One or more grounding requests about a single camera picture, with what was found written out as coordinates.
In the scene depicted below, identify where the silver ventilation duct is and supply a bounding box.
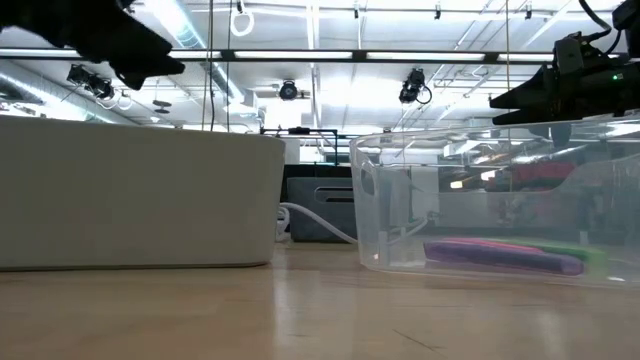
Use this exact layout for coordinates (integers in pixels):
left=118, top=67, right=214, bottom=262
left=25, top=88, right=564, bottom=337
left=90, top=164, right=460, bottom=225
left=144, top=0, right=249, bottom=104

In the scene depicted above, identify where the white hanging cable loop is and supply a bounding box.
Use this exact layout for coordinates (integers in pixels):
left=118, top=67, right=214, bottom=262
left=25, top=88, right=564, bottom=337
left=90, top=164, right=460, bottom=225
left=229, top=0, right=256, bottom=38

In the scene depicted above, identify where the white lamp cable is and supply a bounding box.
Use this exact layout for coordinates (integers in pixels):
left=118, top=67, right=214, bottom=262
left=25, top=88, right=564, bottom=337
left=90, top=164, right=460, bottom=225
left=275, top=201, right=360, bottom=246

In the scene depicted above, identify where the white plastic bin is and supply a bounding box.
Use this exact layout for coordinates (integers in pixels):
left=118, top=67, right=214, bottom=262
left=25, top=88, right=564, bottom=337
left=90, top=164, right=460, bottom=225
left=0, top=114, right=287, bottom=272

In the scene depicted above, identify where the dark grey plastic bin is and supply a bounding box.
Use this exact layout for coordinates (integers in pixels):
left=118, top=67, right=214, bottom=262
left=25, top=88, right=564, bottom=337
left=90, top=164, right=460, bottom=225
left=286, top=176, right=359, bottom=245

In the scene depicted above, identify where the pink Sharpie highlighter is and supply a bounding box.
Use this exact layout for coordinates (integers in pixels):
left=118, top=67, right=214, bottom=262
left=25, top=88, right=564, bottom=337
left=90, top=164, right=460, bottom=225
left=442, top=236, right=549, bottom=253

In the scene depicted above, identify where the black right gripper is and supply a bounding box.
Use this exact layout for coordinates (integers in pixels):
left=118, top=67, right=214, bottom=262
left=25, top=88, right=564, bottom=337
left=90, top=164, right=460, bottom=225
left=488, top=61, right=607, bottom=149

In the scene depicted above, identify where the black ceiling camera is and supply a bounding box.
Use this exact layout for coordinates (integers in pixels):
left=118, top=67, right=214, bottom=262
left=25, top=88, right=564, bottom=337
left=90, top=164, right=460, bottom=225
left=398, top=67, right=434, bottom=106
left=278, top=79, right=300, bottom=102
left=66, top=63, right=116, bottom=101

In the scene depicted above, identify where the black background rig frame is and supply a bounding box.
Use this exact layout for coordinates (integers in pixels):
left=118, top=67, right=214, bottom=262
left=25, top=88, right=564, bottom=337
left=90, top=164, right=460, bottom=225
left=259, top=126, right=341, bottom=166

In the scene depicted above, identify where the black aluminium rig frame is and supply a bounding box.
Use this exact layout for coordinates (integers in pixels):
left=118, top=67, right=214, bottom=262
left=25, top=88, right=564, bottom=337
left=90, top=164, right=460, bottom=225
left=0, top=47, right=631, bottom=65

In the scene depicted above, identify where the red tool cabinet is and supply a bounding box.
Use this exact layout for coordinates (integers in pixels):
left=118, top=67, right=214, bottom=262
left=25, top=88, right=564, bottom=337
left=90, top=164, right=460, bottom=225
left=509, top=159, right=579, bottom=187

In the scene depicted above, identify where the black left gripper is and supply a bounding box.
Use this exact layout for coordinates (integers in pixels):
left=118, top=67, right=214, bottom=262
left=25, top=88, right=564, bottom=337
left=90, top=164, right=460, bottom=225
left=0, top=0, right=186, bottom=92

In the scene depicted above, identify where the clear plastic bin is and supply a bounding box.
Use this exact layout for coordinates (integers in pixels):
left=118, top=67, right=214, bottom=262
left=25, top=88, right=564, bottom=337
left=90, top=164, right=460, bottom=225
left=348, top=117, right=640, bottom=292

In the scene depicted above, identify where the green highlighter marker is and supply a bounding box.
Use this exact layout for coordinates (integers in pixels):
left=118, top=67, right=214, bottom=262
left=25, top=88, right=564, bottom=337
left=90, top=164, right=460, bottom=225
left=479, top=238, right=608, bottom=269

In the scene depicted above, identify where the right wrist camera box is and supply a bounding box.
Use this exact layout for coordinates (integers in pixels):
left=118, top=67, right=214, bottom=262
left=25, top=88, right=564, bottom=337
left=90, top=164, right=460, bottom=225
left=552, top=32, right=586, bottom=76

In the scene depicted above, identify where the purple marker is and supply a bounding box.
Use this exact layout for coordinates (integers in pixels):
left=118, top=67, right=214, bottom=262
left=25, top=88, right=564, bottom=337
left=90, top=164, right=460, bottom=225
left=422, top=240, right=586, bottom=277

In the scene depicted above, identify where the black partition board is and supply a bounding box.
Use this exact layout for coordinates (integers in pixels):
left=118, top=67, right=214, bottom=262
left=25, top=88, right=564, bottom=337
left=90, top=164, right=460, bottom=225
left=282, top=163, right=354, bottom=181

